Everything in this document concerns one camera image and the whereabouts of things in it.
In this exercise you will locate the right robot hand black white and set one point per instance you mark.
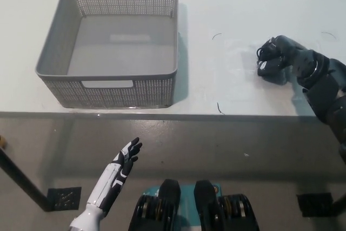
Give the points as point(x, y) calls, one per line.
point(294, 55)

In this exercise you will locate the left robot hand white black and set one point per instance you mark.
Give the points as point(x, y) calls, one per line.
point(113, 179)

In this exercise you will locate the black floor plate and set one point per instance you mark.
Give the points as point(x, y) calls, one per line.
point(315, 204)
point(65, 198)

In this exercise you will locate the black metal table leg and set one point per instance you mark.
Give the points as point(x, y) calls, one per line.
point(24, 179)
point(340, 202)

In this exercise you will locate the small yellow brown object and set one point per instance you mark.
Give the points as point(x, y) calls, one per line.
point(2, 141)

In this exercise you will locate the grey perforated plastic basket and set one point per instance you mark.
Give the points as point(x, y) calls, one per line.
point(121, 41)

